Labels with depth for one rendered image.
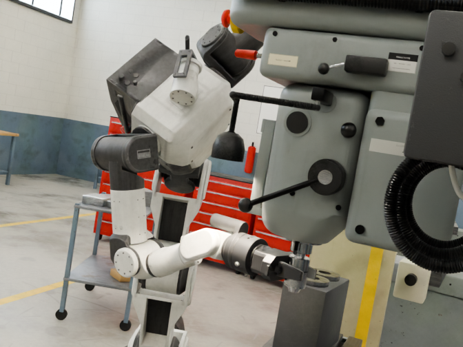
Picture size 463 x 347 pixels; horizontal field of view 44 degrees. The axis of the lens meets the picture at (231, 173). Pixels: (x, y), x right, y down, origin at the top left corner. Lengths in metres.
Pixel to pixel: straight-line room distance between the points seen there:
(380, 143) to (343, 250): 1.94
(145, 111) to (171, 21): 10.25
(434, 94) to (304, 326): 0.87
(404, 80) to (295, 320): 0.74
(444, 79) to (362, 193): 0.34
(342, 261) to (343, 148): 1.92
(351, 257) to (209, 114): 1.61
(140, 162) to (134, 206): 0.12
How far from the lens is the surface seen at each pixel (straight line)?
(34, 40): 11.93
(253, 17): 1.19
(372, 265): 3.00
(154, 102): 1.58
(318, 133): 1.15
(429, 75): 0.86
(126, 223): 1.53
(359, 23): 1.13
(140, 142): 1.50
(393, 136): 1.10
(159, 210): 1.89
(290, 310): 1.57
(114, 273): 4.39
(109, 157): 1.53
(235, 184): 6.20
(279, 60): 1.16
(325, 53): 1.14
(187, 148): 1.56
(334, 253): 3.02
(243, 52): 1.42
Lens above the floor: 1.51
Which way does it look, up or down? 4 degrees down
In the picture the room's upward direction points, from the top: 9 degrees clockwise
